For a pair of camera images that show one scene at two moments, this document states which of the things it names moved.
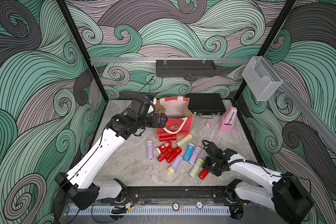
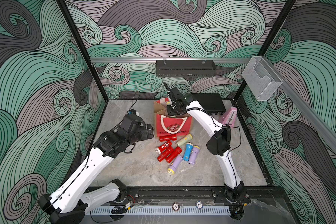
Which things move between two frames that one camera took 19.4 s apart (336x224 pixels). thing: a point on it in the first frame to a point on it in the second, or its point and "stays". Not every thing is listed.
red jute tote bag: (180, 117) stays
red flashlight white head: (161, 149) stays
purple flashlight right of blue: (195, 155) stays
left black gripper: (161, 122) to (143, 135)
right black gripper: (215, 171) to (169, 111)
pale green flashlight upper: (187, 139) stays
